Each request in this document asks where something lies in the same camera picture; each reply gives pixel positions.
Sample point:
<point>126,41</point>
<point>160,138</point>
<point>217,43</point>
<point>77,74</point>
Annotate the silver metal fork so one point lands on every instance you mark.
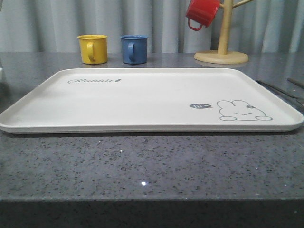
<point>298,100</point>

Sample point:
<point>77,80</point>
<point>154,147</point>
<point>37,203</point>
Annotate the silver metal chopstick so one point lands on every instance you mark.
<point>298,83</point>

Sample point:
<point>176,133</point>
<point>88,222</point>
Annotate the blue enamel mug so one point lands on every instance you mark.
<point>134,49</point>

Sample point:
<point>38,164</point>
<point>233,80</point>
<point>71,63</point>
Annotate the cream rabbit print tray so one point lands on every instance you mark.
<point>149,99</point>

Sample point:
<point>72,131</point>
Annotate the yellow enamel mug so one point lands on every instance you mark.
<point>93,49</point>

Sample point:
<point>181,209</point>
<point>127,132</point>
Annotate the wooden mug tree stand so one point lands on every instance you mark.
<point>222,55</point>

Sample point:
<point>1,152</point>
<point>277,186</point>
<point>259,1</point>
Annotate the red enamel mug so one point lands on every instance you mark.
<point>202,12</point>

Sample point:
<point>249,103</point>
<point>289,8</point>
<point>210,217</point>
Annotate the grey pleated curtain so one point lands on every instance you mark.
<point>261,26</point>

